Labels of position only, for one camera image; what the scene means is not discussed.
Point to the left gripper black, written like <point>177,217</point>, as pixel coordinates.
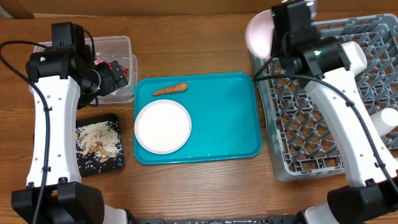
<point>111,83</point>

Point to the food scraps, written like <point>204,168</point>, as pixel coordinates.
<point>100,140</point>

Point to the carrot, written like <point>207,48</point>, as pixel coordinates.
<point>181,87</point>

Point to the small pink bowl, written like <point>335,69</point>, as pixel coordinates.
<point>259,34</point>

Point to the white cup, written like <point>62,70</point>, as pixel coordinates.
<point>385,121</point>

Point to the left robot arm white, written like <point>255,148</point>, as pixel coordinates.
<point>62,81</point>

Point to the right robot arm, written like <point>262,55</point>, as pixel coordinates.
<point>326,69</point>

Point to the grey dishwasher rack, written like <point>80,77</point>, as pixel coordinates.
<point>299,141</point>

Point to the clear plastic bin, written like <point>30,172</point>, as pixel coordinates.
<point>118,48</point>

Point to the black bin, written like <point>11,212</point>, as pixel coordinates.
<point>89,165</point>

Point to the teal tray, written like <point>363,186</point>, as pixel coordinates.
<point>223,111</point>

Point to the black rail bottom edge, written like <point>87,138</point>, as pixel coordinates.
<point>273,219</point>

